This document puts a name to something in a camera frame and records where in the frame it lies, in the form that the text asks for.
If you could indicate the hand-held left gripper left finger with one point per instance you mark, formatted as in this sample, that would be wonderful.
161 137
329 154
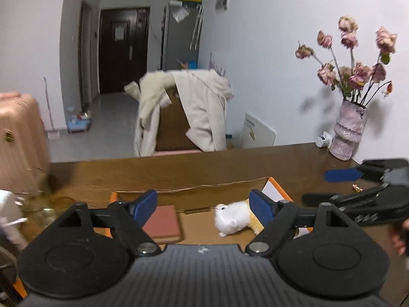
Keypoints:
146 205

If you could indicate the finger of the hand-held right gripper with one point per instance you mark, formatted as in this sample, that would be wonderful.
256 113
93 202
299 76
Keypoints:
343 175
332 200

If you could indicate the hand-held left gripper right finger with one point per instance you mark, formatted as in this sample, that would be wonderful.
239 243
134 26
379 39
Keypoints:
260 208

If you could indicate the orange cardboard box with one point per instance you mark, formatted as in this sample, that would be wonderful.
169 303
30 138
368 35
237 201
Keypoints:
204 195

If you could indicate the person's right hand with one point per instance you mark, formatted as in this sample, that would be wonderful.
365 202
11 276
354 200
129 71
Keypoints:
401 238

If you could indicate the yellow plush toy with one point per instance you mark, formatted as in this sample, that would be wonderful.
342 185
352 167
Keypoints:
254 225

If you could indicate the small fallen flower bits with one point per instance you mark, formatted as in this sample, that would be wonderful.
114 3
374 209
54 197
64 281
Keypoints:
357 188

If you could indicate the pink sponge block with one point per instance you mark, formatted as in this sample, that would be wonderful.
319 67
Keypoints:
164 225

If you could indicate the white plush toy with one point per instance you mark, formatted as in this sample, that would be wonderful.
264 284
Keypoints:
231 219

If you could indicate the pink ceramic vase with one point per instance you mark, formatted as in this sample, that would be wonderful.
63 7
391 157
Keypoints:
348 131

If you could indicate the white flat panel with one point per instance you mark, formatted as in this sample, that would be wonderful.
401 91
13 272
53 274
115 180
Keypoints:
260 132

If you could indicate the brown wooden chair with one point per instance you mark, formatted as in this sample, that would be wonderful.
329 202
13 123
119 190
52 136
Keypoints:
172 128

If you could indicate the dried pink roses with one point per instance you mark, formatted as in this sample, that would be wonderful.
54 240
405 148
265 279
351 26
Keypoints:
354 76

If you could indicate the clear glass jar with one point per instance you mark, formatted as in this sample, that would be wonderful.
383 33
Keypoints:
44 211

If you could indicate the blue floor basket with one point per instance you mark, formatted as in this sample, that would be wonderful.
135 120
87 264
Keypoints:
78 123

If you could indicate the beige coat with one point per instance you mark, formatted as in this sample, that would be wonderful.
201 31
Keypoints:
204 108

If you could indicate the clear plastic bag with items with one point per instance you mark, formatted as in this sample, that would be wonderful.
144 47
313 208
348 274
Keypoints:
9 211

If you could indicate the dark entrance door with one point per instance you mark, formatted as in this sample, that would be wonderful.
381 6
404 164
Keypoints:
126 67

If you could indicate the pink suitcase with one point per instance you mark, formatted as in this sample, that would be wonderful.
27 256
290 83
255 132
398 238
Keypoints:
19 134

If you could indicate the grey refrigerator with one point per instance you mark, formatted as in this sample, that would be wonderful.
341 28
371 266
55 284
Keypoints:
179 44

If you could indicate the white door notice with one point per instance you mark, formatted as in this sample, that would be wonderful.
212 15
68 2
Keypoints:
120 33

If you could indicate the white clothes hangers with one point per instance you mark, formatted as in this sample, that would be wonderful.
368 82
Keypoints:
198 27

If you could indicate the clear bag on refrigerator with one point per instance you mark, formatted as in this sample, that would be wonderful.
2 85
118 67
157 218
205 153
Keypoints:
181 14

